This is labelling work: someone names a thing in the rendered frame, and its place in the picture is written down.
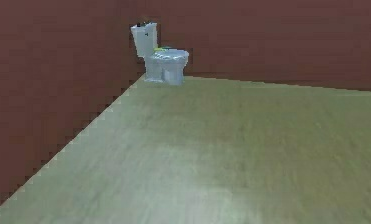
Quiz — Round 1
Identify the white toilet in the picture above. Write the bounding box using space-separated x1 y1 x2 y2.
130 22 190 86

